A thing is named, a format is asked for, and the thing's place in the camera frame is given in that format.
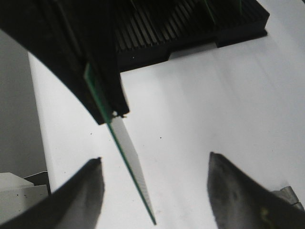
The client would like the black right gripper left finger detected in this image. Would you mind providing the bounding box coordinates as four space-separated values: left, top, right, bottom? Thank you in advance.
0 157 105 229

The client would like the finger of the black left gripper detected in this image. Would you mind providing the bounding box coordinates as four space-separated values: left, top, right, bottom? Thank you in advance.
72 0 129 116
0 0 110 124

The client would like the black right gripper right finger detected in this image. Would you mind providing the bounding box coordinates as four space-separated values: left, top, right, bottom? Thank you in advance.
207 152 305 229

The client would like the black slotted board rack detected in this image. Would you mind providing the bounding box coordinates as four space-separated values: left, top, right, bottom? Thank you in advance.
112 0 270 72

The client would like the grey metal clamp block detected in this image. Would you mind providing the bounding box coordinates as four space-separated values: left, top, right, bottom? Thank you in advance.
272 186 305 212

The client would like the white box beside table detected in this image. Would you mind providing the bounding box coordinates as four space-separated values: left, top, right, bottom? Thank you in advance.
0 171 51 222

